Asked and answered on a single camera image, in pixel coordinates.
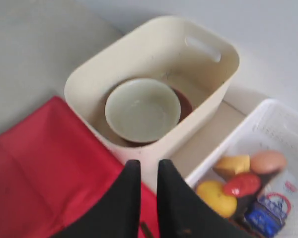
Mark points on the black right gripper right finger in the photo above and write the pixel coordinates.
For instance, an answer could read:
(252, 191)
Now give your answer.
(182, 214)

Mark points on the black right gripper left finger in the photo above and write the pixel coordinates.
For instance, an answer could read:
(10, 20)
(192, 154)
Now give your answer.
(116, 214)

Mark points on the yellow lemon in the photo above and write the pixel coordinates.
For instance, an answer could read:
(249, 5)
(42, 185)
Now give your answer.
(211, 192)

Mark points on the yellow cheese wedge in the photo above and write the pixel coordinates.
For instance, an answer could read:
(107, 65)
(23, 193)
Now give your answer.
(229, 166)

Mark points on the red sausage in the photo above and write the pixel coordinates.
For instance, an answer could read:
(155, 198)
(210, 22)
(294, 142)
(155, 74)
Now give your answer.
(243, 184)

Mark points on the blue white milk carton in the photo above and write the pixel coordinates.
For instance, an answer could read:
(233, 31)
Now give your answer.
(273, 213)

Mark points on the brown egg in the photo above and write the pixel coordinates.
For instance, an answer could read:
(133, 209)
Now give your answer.
(268, 161)

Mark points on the brown round plate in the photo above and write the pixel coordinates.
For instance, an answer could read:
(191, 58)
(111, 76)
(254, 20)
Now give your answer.
(186, 110)

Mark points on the white ceramic bowl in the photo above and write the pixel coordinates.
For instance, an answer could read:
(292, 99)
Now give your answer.
(142, 110)

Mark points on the red tablecloth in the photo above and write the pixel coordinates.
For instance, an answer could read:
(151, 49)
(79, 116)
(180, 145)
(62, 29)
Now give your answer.
(52, 171)

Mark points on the white perforated plastic basket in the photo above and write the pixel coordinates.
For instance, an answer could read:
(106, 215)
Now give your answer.
(271, 125)

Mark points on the cream plastic tub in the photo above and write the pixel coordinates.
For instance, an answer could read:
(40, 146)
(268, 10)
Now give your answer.
(175, 51)

